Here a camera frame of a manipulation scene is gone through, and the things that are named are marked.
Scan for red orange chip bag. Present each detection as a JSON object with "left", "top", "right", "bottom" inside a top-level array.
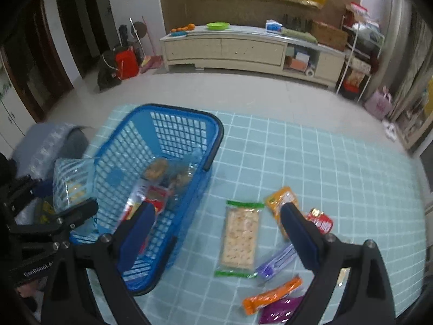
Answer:
[{"left": 264, "top": 186, "right": 335, "bottom": 239}]

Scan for small cracker packet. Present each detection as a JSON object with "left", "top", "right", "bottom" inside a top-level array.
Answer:
[{"left": 336, "top": 268, "right": 350, "bottom": 288}]

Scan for purple foil snack packet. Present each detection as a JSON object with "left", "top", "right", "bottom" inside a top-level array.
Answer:
[{"left": 258, "top": 296, "right": 304, "bottom": 324}]

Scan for blue purple wafer stick pack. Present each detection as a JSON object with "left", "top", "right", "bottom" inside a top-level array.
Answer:
[{"left": 255, "top": 243, "right": 297, "bottom": 281}]

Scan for grey chair with cover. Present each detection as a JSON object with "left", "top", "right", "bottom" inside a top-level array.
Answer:
[{"left": 12, "top": 123, "right": 89, "bottom": 180}]

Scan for orange snack bar wrapper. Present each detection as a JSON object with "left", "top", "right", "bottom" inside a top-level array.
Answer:
[{"left": 242, "top": 276, "right": 302, "bottom": 316}]

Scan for light blue grid tablecloth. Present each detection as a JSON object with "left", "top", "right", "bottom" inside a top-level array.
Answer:
[{"left": 82, "top": 104, "right": 428, "bottom": 325}]

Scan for red clear snack pack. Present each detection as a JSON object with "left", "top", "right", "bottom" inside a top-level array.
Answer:
[{"left": 116, "top": 178, "right": 172, "bottom": 227}]

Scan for green edged cracker pack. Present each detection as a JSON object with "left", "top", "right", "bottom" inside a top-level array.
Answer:
[{"left": 214, "top": 200, "right": 264, "bottom": 279}]

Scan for round pastry in wrapper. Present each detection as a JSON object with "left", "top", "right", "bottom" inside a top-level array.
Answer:
[{"left": 143, "top": 158, "right": 169, "bottom": 182}]

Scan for brown pastry in wrapper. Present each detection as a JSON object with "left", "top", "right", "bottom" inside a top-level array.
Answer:
[{"left": 169, "top": 162, "right": 198, "bottom": 195}]

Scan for white slippers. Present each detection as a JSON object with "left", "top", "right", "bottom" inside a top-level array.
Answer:
[{"left": 382, "top": 120, "right": 397, "bottom": 142}]

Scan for blue plastic basket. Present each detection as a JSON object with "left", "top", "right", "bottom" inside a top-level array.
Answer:
[{"left": 72, "top": 104, "right": 224, "bottom": 296}]

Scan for black bag on floor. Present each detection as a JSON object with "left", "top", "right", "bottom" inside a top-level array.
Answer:
[{"left": 97, "top": 50, "right": 121, "bottom": 92}]

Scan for pink tote bag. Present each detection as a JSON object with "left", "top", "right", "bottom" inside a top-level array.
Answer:
[{"left": 364, "top": 85, "right": 393, "bottom": 120}]

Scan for red bag on floor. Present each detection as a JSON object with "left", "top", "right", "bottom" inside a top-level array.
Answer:
[{"left": 115, "top": 47, "right": 139, "bottom": 80}]

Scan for white metal shelf rack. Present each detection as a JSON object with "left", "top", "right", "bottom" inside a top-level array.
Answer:
[{"left": 336, "top": 2, "right": 385, "bottom": 102}]

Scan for cardboard box on cabinet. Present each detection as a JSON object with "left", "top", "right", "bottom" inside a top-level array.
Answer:
[{"left": 310, "top": 21, "right": 349, "bottom": 51}]

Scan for oranges on blue plate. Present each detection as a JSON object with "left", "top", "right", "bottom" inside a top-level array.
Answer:
[{"left": 169, "top": 24, "right": 196, "bottom": 37}]

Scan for green folded cloth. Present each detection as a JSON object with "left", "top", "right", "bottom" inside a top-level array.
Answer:
[{"left": 281, "top": 27, "right": 318, "bottom": 44}]

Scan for cream tv cabinet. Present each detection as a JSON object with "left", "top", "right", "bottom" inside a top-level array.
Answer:
[{"left": 160, "top": 25, "right": 345, "bottom": 88}]

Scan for tissue pack on cabinet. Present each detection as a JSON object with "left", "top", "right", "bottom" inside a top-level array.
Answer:
[{"left": 265, "top": 20, "right": 283, "bottom": 34}]

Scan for green plate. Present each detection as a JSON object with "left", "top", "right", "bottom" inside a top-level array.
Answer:
[{"left": 206, "top": 22, "right": 230, "bottom": 31}]

